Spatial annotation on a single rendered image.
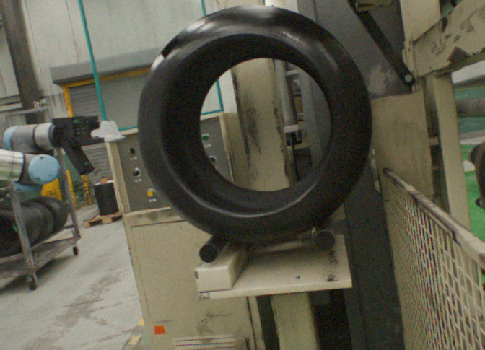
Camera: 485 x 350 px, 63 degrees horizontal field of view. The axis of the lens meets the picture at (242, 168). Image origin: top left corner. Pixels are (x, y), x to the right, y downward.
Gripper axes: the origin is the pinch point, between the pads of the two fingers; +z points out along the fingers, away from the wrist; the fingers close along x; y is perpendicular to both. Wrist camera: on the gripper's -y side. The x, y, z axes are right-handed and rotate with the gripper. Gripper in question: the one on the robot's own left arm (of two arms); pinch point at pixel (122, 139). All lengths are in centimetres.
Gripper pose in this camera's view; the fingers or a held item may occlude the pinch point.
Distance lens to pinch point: 114.8
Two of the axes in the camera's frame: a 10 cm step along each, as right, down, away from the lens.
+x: 1.9, -1.4, 9.7
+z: 9.8, -0.4, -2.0
